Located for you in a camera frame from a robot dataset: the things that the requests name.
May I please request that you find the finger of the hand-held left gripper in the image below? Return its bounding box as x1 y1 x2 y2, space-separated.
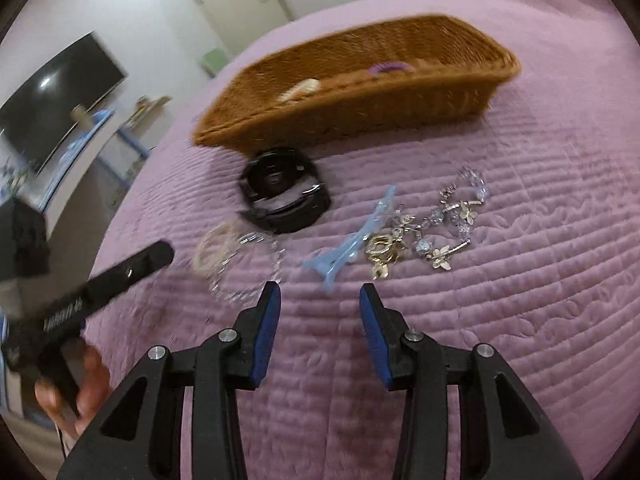
42 240 175 332

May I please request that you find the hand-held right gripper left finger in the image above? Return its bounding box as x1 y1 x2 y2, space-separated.
56 281 282 480

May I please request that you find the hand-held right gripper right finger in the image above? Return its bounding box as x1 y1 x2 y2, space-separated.
359 283 585 480

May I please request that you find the thin silver chain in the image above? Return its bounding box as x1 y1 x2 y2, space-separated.
207 231 287 307

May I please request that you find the light blue hair clip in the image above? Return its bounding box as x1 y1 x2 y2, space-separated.
302 185 398 282

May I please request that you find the cream bead bracelet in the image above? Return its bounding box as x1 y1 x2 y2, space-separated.
193 222 247 281

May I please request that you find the silver crystal flower bracelet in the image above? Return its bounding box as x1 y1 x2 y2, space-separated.
395 166 492 272

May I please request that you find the black wristwatch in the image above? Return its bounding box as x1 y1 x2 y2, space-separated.
236 146 332 234

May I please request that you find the brown wicker basket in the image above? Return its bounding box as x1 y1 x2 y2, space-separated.
192 13 521 157

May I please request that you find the person's left hand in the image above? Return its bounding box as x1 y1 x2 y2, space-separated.
35 345 112 441

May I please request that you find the pink quilted blanket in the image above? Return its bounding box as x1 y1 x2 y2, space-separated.
82 0 640 480

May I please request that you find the blue white shelf unit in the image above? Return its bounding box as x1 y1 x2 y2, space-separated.
50 96 172 196

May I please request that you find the green box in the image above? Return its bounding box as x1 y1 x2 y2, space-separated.
199 48 232 79

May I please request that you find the cream hair accessory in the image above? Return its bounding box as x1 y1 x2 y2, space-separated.
279 78 321 103

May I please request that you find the black wall television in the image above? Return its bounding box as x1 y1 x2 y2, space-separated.
0 31 129 177

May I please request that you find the purple hair tie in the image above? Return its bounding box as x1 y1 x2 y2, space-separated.
367 61 415 77

